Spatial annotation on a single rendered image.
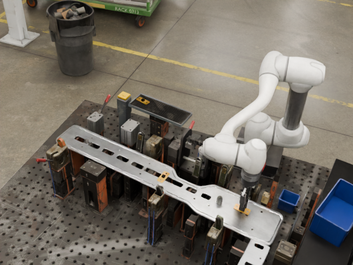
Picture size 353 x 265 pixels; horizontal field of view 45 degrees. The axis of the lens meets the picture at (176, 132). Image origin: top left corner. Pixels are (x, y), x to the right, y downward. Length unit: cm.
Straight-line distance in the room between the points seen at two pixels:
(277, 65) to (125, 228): 123
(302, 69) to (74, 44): 303
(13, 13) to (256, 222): 423
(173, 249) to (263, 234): 53
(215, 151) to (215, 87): 297
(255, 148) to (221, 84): 307
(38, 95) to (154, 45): 167
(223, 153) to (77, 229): 103
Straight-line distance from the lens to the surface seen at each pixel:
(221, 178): 237
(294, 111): 252
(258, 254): 213
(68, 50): 484
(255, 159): 192
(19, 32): 576
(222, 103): 464
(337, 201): 244
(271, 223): 226
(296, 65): 226
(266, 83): 220
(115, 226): 254
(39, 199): 274
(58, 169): 253
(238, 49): 567
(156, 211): 224
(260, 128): 271
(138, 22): 595
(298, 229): 218
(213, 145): 195
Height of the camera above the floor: 272
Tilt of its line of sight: 40 degrees down
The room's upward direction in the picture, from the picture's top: 4 degrees clockwise
